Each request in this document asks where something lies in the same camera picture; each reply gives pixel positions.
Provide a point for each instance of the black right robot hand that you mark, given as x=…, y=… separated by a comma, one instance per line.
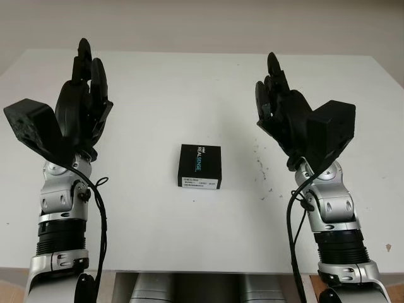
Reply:
x=290, y=116

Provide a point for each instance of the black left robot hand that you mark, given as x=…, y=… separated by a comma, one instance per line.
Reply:
x=79, y=107

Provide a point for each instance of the black RealSense box lid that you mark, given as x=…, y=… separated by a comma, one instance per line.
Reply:
x=199, y=161

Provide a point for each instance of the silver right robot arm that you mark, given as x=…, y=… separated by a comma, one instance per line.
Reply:
x=334, y=214

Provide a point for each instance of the grey and black robot torso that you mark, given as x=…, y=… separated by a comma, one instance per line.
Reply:
x=205, y=288

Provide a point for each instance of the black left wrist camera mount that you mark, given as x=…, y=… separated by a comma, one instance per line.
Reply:
x=31, y=126

